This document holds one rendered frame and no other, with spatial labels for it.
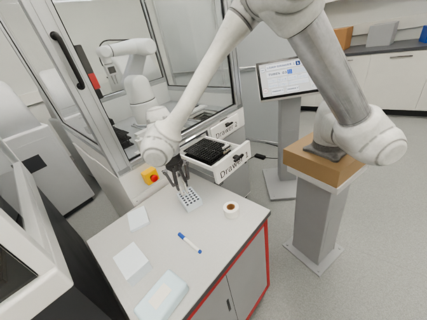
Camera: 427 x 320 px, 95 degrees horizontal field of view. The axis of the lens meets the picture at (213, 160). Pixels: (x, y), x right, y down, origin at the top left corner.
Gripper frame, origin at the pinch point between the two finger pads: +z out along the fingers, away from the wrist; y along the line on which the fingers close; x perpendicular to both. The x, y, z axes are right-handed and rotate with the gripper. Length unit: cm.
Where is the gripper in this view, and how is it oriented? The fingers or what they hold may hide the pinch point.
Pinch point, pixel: (182, 188)
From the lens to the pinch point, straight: 99.5
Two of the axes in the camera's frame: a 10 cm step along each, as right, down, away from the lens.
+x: 5.1, 3.8, -7.7
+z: 1.7, 8.3, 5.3
